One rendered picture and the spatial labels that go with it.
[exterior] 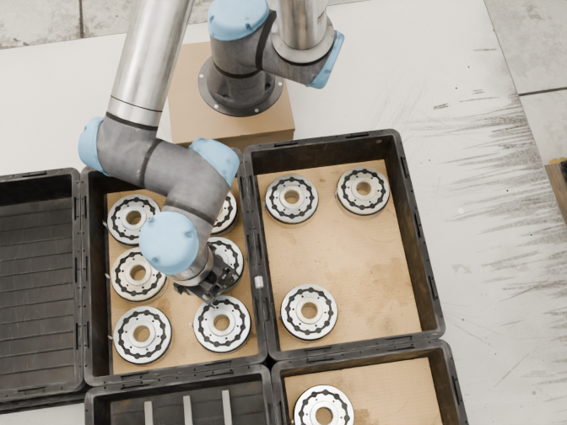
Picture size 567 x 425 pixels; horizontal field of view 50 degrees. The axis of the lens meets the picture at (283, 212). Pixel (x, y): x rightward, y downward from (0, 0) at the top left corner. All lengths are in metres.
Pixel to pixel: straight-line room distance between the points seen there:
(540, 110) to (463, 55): 0.90
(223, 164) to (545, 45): 1.95
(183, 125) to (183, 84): 0.11
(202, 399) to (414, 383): 0.38
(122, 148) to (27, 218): 0.46
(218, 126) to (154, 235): 0.56
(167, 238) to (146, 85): 0.21
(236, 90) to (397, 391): 0.68
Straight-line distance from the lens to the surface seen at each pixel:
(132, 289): 1.15
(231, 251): 1.14
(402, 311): 1.16
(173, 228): 0.80
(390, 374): 1.14
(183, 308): 1.15
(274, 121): 1.32
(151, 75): 0.85
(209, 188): 0.83
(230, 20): 1.19
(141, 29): 0.86
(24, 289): 1.25
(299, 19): 1.03
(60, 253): 1.24
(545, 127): 2.43
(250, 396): 1.12
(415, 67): 1.55
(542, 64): 2.57
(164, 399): 1.14
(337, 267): 1.16
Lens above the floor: 1.94
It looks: 69 degrees down
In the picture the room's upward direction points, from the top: 1 degrees clockwise
